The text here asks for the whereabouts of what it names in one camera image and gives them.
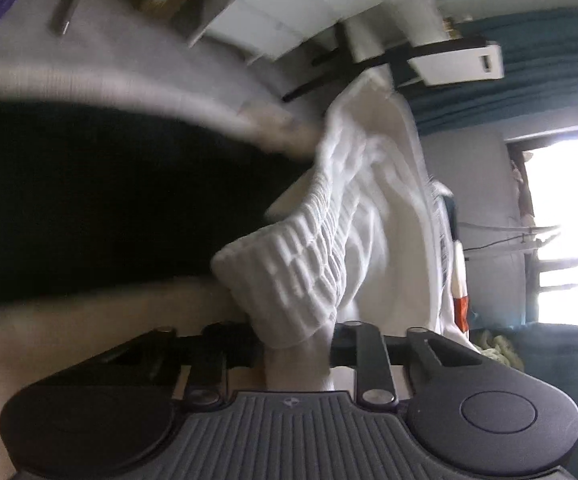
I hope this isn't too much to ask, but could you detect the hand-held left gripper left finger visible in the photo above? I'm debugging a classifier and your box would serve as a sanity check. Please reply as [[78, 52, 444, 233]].
[[69, 322, 267, 407]]

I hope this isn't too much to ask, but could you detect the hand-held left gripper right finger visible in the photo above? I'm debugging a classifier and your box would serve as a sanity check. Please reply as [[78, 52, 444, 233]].
[[328, 320, 490, 407]]

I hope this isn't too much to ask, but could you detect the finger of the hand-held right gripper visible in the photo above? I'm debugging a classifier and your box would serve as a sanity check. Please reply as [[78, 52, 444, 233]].
[[311, 46, 370, 68], [283, 67, 356, 103]]

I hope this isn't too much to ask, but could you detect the white cabinet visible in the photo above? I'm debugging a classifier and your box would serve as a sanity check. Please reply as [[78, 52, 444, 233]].
[[189, 0, 450, 63]]

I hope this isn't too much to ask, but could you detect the yellow-green knit cloth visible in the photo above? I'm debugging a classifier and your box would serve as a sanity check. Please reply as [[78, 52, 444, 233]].
[[471, 330, 526, 372]]

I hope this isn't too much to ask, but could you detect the thin drying rack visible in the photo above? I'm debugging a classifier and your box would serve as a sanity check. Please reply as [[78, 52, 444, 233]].
[[458, 220, 564, 262]]

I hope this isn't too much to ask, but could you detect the window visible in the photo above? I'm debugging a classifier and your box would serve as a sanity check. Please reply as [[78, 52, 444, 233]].
[[506, 132, 578, 327]]

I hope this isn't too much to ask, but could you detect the striped black cream orange blanket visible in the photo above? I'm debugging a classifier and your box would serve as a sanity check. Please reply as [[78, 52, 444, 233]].
[[0, 55, 472, 480]]

